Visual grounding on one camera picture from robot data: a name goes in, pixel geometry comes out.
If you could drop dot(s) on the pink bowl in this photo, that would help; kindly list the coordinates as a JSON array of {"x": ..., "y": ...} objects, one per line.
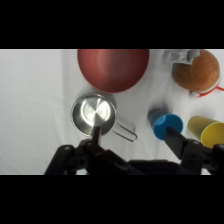
[{"x": 113, "y": 70}]

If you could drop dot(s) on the white paper tag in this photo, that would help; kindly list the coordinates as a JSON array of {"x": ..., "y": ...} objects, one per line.
[{"x": 176, "y": 56}]

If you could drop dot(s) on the brown plush toy red base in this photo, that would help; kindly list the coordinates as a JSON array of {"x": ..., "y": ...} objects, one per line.
[{"x": 197, "y": 71}]

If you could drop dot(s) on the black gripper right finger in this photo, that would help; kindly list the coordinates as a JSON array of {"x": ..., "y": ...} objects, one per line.
[{"x": 175, "y": 142}]

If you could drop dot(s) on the blue plastic cup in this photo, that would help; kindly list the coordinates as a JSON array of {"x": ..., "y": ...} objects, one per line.
[{"x": 164, "y": 122}]

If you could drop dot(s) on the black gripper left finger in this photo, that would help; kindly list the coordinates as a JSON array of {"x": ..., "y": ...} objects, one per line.
[{"x": 95, "y": 136}]

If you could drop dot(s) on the yellow plastic cup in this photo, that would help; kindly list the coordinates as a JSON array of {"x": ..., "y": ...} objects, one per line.
[{"x": 207, "y": 130}]

